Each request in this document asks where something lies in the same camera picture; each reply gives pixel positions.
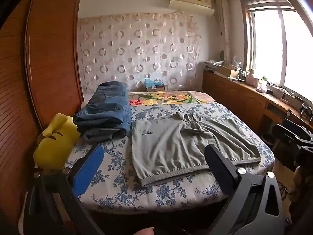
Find yellow plush toy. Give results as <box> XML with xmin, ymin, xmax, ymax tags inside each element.
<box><xmin>33</xmin><ymin>113</ymin><xmax>81</xmax><ymax>170</ymax></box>

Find open cardboard box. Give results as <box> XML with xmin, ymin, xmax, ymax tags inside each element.
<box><xmin>216</xmin><ymin>65</ymin><xmax>240</xmax><ymax>79</ymax></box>

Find window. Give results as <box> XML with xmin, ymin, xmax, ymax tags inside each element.
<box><xmin>241</xmin><ymin>0</ymin><xmax>313</xmax><ymax>103</ymax></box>

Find folded blue jeans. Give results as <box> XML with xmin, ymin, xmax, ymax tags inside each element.
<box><xmin>73</xmin><ymin>81</ymin><xmax>132</xmax><ymax>144</ymax></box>

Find cardboard box with blue cloth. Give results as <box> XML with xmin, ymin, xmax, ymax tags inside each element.
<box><xmin>144</xmin><ymin>78</ymin><xmax>169</xmax><ymax>92</ymax></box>

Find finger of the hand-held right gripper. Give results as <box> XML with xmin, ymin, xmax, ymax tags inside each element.
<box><xmin>272</xmin><ymin>124</ymin><xmax>302</xmax><ymax>144</ymax></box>
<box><xmin>282</xmin><ymin>119</ymin><xmax>313</xmax><ymax>135</ymax></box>

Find circle-patterned sheer curtain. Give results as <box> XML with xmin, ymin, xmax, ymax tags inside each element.
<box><xmin>78</xmin><ymin>12</ymin><xmax>203</xmax><ymax>96</ymax></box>

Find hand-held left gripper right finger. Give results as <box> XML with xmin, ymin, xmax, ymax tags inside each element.
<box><xmin>204</xmin><ymin>144</ymin><xmax>287</xmax><ymax>235</ymax></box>

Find wooden wardrobe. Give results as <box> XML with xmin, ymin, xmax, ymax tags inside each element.
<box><xmin>0</xmin><ymin>0</ymin><xmax>85</xmax><ymax>235</ymax></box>

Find black waste bin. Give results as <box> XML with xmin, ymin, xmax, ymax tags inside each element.
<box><xmin>262</xmin><ymin>133</ymin><xmax>278</xmax><ymax>150</ymax></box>

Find grey pants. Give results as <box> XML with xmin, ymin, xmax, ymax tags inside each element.
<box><xmin>131</xmin><ymin>111</ymin><xmax>262</xmax><ymax>188</ymax></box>

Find small black stand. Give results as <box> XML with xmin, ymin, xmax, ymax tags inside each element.
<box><xmin>301</xmin><ymin>102</ymin><xmax>313</xmax><ymax>122</ymax></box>

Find wooden cabinet counter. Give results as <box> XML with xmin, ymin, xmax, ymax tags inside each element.
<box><xmin>202</xmin><ymin>70</ymin><xmax>313</xmax><ymax>147</ymax></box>

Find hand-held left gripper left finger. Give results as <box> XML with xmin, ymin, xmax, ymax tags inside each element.
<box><xmin>24</xmin><ymin>144</ymin><xmax>105</xmax><ymax>235</ymax></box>

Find blue floral bedspread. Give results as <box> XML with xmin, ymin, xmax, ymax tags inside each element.
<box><xmin>65</xmin><ymin>101</ymin><xmax>275</xmax><ymax>216</ymax></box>

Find person's left hand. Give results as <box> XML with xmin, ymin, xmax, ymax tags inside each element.
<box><xmin>132</xmin><ymin>227</ymin><xmax>155</xmax><ymax>235</ymax></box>

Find pink jug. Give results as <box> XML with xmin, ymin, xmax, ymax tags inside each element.
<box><xmin>246</xmin><ymin>69</ymin><xmax>256</xmax><ymax>86</ymax></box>

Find beige air conditioner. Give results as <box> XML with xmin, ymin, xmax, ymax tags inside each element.
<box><xmin>169</xmin><ymin>0</ymin><xmax>215</xmax><ymax>16</ymax></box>

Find stack of papers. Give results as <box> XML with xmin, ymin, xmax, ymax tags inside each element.
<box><xmin>204</xmin><ymin>60</ymin><xmax>225</xmax><ymax>70</ymax></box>

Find colourful flower blanket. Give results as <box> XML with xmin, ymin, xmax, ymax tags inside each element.
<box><xmin>127</xmin><ymin>90</ymin><xmax>217</xmax><ymax>107</ymax></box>

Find beige window curtain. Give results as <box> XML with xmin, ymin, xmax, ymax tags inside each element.
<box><xmin>215</xmin><ymin>0</ymin><xmax>233</xmax><ymax>63</ymax></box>

